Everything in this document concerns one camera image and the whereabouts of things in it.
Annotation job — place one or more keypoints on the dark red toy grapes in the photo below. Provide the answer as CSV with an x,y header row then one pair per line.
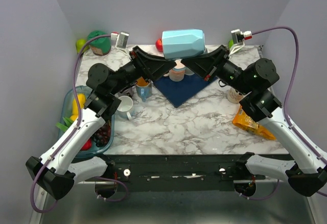
x,y
102,136

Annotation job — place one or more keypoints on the red toy dragon fruit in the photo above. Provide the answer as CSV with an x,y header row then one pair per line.
x,y
87,145

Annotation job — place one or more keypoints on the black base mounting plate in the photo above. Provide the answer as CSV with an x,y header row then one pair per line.
x,y
165,173

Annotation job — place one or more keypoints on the dark blue mat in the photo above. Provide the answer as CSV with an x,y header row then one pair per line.
x,y
177,93

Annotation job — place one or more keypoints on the green toy pear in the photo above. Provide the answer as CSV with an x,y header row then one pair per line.
x,y
79,44

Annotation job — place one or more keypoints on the orange snack bag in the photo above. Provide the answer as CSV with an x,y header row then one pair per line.
x,y
246,123

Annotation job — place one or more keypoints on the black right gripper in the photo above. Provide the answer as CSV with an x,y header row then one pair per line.
x,y
204,65

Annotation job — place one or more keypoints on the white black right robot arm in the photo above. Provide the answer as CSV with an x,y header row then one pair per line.
x,y
306,172

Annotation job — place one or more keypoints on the teal plastic fruit bin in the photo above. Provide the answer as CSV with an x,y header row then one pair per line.
x,y
66,120

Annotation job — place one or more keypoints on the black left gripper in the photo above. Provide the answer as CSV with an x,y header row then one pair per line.
x,y
154,66

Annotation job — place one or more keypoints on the blue white gradient mug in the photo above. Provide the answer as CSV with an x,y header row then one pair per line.
x,y
125,108

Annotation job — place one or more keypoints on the grey mug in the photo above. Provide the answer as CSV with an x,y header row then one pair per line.
x,y
189,72

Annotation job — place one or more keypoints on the red toy apple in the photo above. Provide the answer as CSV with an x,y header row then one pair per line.
x,y
158,45

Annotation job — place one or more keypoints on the white pump bottle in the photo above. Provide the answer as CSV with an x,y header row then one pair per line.
x,y
234,96

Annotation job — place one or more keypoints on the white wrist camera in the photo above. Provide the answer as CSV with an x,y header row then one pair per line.
x,y
120,40
238,37

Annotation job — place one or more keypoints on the yellow toy mango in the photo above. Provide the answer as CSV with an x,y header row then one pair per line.
x,y
81,100

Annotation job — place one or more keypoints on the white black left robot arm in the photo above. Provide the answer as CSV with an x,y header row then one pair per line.
x,y
54,170

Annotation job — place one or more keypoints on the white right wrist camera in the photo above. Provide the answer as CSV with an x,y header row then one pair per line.
x,y
238,37

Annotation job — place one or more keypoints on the light blue faceted mug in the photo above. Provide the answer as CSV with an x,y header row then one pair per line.
x,y
180,44

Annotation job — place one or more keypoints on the blue butterfly mug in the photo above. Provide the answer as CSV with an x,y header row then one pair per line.
x,y
144,88

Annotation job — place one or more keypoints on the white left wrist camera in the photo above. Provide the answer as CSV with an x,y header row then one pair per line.
x,y
120,40

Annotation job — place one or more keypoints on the pink ceramic mug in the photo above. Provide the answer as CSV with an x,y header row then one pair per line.
x,y
177,73

